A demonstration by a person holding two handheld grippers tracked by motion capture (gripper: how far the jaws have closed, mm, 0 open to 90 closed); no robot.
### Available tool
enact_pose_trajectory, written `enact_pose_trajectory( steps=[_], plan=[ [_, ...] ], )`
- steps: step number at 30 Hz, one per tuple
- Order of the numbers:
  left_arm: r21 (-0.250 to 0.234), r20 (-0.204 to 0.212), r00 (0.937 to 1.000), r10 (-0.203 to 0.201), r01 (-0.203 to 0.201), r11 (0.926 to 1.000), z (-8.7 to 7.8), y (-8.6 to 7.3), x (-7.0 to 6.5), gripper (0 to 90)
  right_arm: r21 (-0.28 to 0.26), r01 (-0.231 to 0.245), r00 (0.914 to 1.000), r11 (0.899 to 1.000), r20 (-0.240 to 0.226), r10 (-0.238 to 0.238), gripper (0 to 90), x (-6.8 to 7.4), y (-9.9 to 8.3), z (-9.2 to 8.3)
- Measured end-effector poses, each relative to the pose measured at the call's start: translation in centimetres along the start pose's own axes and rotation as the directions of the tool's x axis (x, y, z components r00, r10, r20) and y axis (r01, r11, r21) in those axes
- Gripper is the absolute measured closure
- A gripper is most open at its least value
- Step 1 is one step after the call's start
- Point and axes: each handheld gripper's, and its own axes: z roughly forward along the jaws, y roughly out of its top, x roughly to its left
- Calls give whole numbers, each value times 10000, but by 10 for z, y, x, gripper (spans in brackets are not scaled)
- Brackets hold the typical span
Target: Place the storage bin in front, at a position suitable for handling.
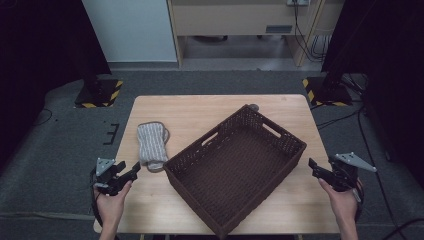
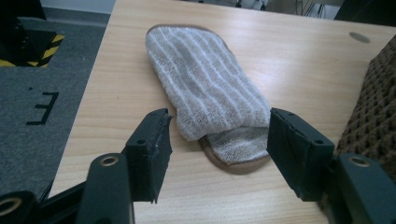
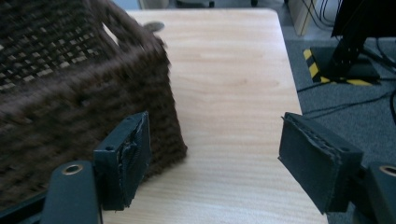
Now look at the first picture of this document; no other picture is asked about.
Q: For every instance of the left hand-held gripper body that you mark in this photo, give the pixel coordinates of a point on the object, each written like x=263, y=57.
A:
x=106, y=166

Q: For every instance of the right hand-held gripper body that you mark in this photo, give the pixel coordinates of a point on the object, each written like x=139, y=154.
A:
x=346, y=173

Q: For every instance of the grey striped cloth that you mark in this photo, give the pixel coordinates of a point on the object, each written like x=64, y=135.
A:
x=151, y=143

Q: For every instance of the brown woven basket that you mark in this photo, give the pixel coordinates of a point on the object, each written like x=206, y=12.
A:
x=233, y=166

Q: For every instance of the person's right hand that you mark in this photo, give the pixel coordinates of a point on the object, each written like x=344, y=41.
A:
x=345, y=203

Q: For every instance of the person's left hand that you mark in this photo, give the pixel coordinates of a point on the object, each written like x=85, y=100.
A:
x=110, y=206

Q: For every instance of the black yellow striped stand base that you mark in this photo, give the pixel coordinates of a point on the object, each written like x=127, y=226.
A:
x=100, y=95
x=328, y=93

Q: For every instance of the small grey round disc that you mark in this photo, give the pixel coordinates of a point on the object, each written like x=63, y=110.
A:
x=255, y=106

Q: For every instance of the black curtain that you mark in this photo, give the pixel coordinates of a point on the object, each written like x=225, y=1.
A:
x=386, y=43
x=40, y=43

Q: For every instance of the white partition panel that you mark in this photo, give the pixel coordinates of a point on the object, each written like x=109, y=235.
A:
x=130, y=30

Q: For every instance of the grey desk label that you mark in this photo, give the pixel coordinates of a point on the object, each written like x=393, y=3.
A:
x=279, y=29

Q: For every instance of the white power strip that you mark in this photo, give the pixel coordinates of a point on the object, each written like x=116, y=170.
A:
x=297, y=2

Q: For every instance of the beige wooden desk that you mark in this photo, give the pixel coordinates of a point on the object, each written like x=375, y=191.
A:
x=233, y=18

